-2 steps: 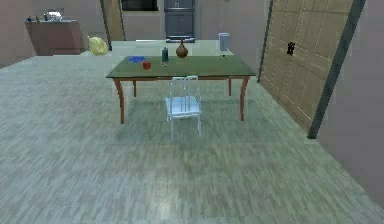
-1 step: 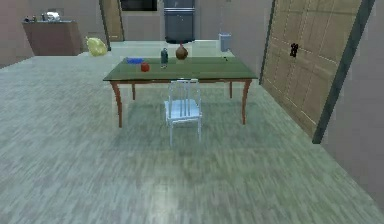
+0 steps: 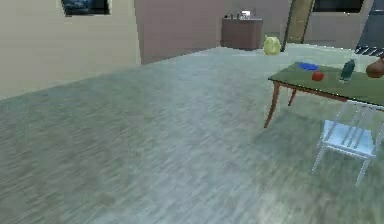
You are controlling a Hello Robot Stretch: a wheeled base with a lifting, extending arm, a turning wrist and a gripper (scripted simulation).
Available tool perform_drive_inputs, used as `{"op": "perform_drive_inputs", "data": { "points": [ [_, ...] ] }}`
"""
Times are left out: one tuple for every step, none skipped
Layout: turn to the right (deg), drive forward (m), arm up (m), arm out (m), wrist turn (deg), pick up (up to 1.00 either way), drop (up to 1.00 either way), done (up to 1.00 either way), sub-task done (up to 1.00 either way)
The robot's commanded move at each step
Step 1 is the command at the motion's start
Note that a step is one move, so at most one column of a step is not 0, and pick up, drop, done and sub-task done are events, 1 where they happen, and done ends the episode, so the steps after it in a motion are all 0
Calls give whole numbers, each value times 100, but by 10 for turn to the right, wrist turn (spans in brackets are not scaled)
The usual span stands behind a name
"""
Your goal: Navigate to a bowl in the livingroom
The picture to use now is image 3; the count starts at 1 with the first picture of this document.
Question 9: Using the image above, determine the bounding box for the brown wooden cabinet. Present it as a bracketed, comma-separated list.
[220, 17, 264, 52]

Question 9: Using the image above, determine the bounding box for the blue plate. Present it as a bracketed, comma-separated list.
[297, 62, 320, 72]

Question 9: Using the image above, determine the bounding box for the olive room door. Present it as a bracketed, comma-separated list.
[281, 0, 316, 52]

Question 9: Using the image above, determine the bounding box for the green top wooden table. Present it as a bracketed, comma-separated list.
[263, 61, 384, 129]

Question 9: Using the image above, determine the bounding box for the white slatted chair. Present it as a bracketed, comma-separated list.
[311, 99, 384, 188]

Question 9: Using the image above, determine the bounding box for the dark green bottle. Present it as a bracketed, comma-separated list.
[339, 59, 357, 83]

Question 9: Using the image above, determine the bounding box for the dark window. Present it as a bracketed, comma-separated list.
[312, 0, 366, 14]

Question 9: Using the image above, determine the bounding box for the brown round pot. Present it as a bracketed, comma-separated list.
[365, 55, 384, 79]

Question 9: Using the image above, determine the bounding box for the dark grey slatted furniture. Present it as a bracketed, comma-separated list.
[354, 0, 384, 58]

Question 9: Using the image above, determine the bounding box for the dark framed wall picture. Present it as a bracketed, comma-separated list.
[60, 0, 111, 17]

